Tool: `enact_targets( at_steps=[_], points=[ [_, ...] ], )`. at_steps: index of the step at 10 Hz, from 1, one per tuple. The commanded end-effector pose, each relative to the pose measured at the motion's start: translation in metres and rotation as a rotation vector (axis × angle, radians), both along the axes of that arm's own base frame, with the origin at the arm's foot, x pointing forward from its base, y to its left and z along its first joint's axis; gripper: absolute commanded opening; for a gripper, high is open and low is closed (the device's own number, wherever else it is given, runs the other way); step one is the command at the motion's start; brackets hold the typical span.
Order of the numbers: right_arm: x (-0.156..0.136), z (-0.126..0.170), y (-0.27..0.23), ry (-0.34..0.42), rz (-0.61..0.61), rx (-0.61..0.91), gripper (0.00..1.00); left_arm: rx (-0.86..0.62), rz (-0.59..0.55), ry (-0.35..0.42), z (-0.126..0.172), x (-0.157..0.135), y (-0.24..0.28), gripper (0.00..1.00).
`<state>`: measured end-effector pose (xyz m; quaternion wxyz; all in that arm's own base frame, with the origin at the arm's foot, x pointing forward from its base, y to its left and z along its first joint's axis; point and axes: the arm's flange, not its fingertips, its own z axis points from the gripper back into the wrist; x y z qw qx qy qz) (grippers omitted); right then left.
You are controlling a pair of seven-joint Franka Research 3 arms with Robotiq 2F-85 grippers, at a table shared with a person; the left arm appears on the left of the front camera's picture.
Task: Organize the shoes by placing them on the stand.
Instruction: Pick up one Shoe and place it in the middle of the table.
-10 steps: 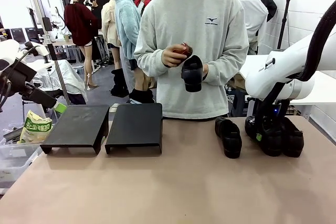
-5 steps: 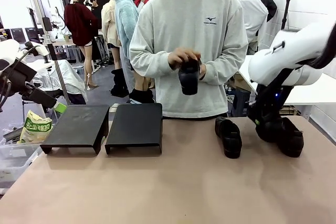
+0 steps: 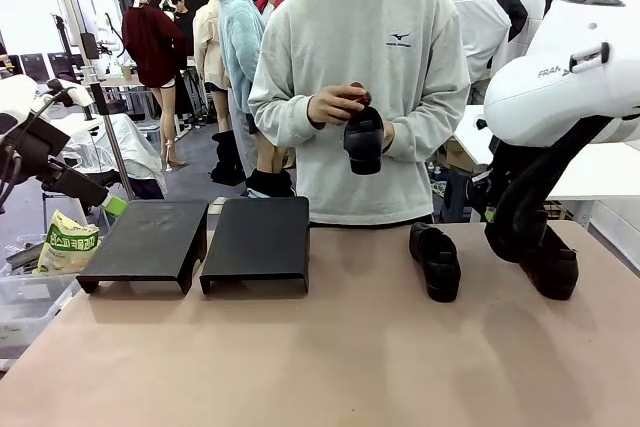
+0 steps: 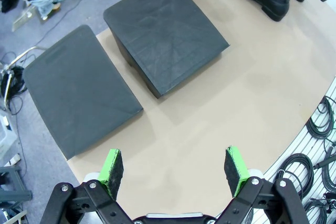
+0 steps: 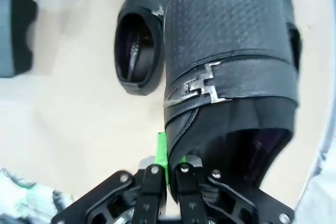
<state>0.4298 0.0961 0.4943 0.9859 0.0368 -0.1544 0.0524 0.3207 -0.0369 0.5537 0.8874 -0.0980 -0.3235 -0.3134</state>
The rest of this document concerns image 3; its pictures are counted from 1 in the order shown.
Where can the person in grey sweatshirt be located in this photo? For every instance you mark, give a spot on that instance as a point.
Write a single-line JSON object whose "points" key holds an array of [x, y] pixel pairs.
{"points": [[350, 37]]}

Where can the clear plastic storage bin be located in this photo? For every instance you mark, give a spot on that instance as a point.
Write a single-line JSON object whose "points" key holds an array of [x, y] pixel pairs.
{"points": [[30, 307]]}

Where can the brown cardboard box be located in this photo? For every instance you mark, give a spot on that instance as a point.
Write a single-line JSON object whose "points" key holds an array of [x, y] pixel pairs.
{"points": [[460, 157]]}

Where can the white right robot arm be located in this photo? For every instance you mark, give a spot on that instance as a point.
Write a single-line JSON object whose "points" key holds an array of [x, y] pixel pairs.
{"points": [[550, 97]]}

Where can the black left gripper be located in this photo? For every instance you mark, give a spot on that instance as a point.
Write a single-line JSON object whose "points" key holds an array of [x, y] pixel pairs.
{"points": [[35, 142]]}

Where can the green yellow snack bag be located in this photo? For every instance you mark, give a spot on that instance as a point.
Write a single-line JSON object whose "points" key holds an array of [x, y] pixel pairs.
{"points": [[65, 242]]}

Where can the blue fleece mannequin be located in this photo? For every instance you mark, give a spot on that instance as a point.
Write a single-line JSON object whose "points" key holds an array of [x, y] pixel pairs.
{"points": [[240, 47]]}

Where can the person's right hand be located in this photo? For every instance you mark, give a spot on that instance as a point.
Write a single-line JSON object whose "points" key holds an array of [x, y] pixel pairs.
{"points": [[330, 104]]}

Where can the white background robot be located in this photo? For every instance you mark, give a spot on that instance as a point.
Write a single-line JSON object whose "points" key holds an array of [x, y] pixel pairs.
{"points": [[112, 42]]}

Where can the person's left hand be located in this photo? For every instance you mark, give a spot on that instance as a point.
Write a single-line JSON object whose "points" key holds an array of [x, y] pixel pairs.
{"points": [[389, 139]]}

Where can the black light stand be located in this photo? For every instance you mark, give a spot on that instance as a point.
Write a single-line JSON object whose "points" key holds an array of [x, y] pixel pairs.
{"points": [[61, 32]]}

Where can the black speaker box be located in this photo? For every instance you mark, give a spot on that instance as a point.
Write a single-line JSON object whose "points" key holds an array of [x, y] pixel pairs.
{"points": [[88, 44]]}

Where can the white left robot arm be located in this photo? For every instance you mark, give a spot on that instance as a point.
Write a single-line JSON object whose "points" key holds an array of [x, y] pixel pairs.
{"points": [[17, 92]]}

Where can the cream jacket mannequin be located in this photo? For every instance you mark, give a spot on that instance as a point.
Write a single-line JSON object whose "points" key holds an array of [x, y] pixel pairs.
{"points": [[207, 42]]}

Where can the white side table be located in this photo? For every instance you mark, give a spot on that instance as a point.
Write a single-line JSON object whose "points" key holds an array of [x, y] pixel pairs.
{"points": [[590, 172]]}

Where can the red brown shoe brush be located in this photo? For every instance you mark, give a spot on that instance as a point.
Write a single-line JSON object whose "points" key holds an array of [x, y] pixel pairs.
{"points": [[361, 94]]}

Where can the silver metal pole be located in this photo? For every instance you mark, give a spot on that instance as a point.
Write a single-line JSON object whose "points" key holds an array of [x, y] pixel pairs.
{"points": [[117, 157]]}

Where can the person's left forearm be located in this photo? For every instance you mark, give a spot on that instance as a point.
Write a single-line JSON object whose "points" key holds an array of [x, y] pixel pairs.
{"points": [[430, 132]]}

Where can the maroon sweater mannequin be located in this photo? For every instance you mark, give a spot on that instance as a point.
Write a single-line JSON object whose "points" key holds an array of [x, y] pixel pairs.
{"points": [[150, 47]]}

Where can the person's right forearm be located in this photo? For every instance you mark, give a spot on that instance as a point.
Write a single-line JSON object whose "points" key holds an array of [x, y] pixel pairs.
{"points": [[280, 112]]}

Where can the black metal shoe stand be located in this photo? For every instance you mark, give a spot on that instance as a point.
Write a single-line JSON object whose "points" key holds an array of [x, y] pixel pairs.
{"points": [[145, 237], [260, 237]]}

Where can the black office chair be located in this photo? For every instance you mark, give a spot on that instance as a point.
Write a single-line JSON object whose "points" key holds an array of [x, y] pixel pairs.
{"points": [[35, 67], [64, 66]]}

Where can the white shirt mannequin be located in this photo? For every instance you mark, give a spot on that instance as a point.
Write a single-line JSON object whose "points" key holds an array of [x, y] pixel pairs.
{"points": [[480, 22]]}

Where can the person in black clothes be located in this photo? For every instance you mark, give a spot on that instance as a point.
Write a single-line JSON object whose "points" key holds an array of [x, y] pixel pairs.
{"points": [[184, 24]]}

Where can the white cloth cover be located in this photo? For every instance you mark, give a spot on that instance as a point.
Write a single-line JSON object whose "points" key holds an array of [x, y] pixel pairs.
{"points": [[135, 147]]}

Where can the black leather loafer shoe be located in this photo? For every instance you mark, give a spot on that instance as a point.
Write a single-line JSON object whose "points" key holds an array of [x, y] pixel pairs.
{"points": [[555, 272], [364, 142], [437, 262]]}

